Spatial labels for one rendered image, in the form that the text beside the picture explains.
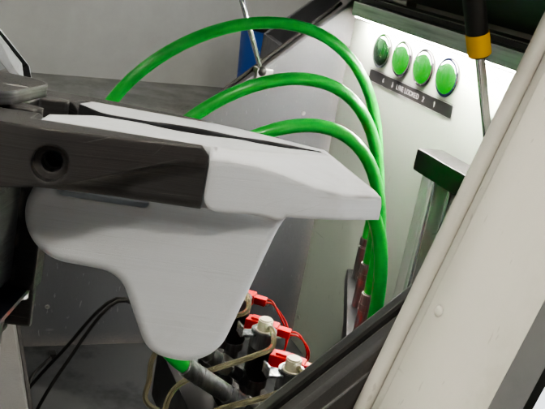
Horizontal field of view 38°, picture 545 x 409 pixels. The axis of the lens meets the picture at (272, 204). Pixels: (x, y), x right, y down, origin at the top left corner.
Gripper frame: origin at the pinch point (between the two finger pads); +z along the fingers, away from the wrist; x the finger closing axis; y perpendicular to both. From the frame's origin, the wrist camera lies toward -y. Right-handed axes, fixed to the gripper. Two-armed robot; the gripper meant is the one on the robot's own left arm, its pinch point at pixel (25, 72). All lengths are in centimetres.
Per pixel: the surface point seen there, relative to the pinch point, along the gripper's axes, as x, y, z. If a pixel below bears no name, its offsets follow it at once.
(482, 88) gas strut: 30.1, -30.3, 24.9
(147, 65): 2.7, -10.9, 7.1
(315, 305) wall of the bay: -39, -11, 56
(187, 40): 2.5, -16.1, 7.6
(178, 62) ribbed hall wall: -692, -72, 13
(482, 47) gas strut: 31.9, -31.5, 21.8
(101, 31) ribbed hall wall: -664, -31, -50
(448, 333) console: 37, -15, 37
